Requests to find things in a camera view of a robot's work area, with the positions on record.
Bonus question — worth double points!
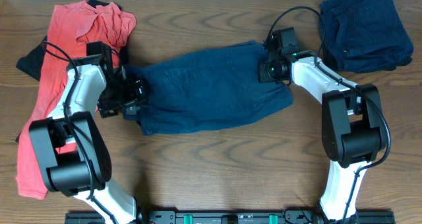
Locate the navy blue shorts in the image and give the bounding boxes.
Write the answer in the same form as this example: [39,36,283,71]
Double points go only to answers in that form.
[123,41,293,136]

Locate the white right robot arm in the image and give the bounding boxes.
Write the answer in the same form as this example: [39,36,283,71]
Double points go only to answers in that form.
[258,51,391,223]

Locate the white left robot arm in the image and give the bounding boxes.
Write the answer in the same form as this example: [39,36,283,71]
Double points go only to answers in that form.
[29,54,149,223]

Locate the red t-shirt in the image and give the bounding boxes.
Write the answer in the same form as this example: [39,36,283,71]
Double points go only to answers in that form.
[16,1,136,200]

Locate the black garment under shirt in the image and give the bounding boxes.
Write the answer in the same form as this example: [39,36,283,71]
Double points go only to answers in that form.
[16,0,136,145]

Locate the folded navy garment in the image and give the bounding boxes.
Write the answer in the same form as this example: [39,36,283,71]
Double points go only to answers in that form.
[319,0,414,73]

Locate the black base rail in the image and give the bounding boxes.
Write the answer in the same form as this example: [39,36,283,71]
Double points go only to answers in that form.
[64,208,396,224]

